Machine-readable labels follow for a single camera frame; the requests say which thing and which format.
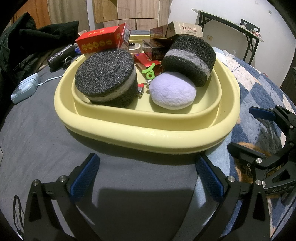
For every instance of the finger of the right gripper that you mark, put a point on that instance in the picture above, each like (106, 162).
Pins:
(248, 157)
(282, 117)

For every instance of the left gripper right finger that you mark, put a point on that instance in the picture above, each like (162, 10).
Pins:
(242, 212)

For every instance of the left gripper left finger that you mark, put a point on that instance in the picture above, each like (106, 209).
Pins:
(41, 221)

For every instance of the small black foam cylinder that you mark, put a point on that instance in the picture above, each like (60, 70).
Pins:
(192, 57)

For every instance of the silver red lighter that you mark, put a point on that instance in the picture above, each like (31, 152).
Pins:
(140, 89)

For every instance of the beige cigarette box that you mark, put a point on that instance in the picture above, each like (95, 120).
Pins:
(176, 28)

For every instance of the dark brown cigarette carton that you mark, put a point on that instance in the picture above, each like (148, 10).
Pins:
(156, 49)

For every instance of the large black foam cylinder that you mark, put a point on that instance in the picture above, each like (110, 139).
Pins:
(108, 78)

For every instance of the round beige tin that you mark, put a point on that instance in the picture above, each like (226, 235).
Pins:
(134, 48)

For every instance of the red white cigarette carton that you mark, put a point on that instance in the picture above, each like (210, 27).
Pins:
(105, 38)

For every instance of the small red cigarette pack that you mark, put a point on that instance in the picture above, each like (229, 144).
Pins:
(158, 32)

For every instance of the blue white checkered blanket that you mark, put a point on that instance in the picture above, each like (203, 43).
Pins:
(249, 179)

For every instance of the yellow plastic tray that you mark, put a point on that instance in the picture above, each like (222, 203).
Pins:
(148, 127)

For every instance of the light blue device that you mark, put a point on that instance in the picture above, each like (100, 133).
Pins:
(25, 88)

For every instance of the wooden wardrobe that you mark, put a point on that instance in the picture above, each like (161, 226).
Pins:
(139, 15)

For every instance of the black clothes pile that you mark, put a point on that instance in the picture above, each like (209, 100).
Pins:
(23, 45)

